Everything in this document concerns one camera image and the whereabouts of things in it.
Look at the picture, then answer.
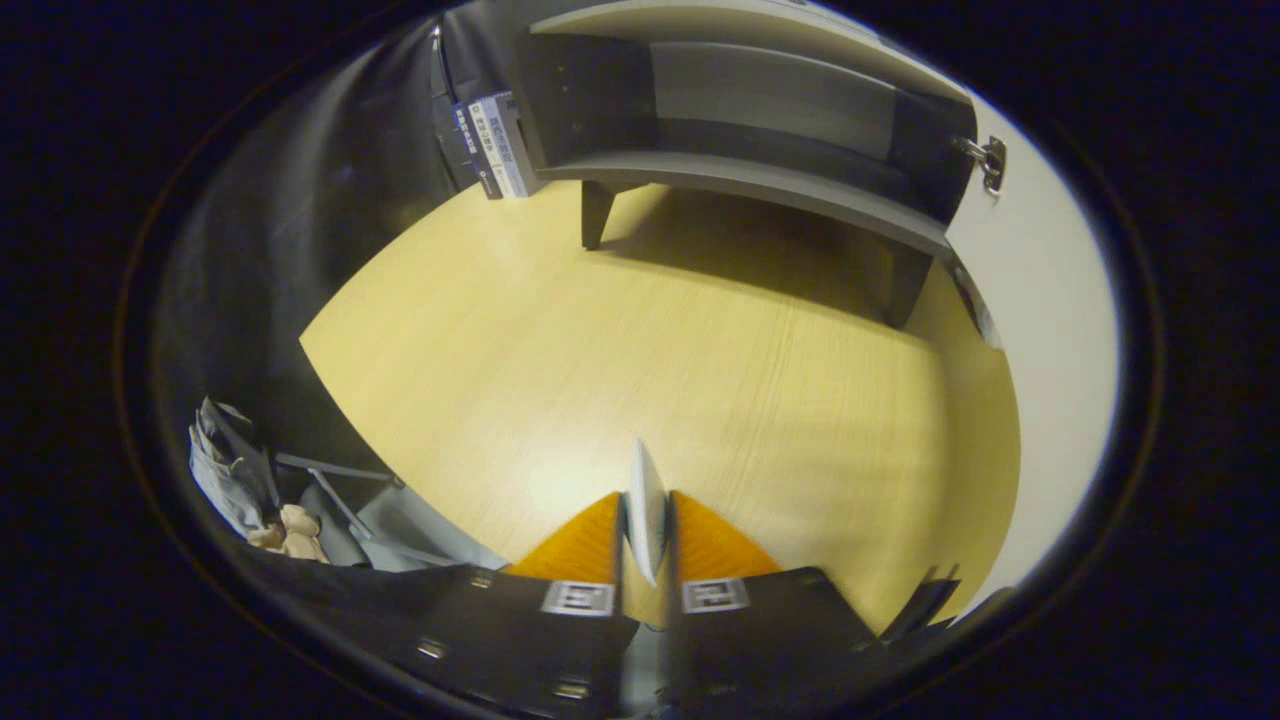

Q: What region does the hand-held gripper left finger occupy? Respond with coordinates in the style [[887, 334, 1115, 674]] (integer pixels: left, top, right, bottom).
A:
[[388, 490, 643, 720]]

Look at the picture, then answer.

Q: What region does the beige object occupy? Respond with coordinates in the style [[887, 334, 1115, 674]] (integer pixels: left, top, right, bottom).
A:
[[247, 504, 331, 563]]

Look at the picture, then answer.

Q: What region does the metal door hinge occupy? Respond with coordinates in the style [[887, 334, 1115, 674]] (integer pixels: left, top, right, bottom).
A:
[[952, 135, 1007, 196]]

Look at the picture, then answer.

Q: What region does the dark grey cabinet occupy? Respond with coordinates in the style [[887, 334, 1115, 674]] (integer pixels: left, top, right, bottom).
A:
[[515, 0, 979, 331]]

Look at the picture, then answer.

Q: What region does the grey metal frame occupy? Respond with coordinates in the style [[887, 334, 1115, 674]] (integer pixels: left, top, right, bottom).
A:
[[273, 452, 461, 569]]

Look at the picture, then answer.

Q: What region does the grey white crumpled cloth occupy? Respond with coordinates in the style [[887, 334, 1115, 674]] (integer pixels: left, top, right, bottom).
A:
[[188, 397, 283, 541]]

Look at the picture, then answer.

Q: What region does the blue and white tube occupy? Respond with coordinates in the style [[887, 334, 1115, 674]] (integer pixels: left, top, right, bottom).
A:
[[625, 437, 669, 588]]

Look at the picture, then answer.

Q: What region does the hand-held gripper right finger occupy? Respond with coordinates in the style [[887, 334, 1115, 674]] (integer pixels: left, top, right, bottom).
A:
[[663, 488, 883, 718]]

